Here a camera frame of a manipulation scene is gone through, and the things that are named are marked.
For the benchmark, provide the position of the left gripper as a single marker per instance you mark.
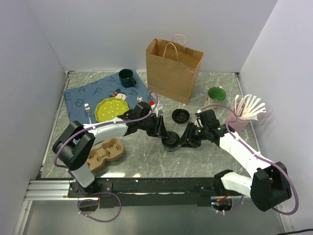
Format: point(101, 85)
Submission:
point(159, 131)

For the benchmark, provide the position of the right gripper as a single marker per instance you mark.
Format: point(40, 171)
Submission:
point(188, 139)

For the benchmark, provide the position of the black plastic lid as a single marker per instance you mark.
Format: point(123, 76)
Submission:
point(172, 139)
point(180, 116)

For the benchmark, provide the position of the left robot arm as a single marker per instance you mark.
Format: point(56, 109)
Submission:
point(75, 143)

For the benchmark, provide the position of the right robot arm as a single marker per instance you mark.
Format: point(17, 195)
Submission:
point(266, 184)

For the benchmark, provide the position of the silver spoon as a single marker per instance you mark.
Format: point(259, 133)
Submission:
point(139, 99)

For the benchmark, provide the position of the white mug green inside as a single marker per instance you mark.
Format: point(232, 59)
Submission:
point(215, 95)

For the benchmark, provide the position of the pink stirrer cup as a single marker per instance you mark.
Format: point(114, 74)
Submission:
point(237, 124)

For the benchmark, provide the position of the cardboard cup carrier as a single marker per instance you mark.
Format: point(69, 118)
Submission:
point(109, 150)

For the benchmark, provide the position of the yellow dotted plate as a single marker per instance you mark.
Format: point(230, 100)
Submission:
point(110, 108)

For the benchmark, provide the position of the cartoon character coaster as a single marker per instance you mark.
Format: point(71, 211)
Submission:
point(119, 94)

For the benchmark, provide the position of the brown paper bag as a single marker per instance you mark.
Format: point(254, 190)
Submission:
point(172, 69)

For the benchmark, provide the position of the dark green mug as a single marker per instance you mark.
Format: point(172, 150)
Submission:
point(126, 77)

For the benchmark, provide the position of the silver fork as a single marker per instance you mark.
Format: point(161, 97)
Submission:
point(87, 108)

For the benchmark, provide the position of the blue letter placemat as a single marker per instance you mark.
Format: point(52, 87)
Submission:
point(93, 93)

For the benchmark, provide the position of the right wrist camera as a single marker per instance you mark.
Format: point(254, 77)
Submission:
point(198, 122)

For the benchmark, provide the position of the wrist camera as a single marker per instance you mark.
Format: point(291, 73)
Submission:
point(198, 122)
point(157, 108)

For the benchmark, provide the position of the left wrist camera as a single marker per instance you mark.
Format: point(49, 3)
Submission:
point(157, 108)

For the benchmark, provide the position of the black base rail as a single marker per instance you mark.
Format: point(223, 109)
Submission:
point(113, 192)

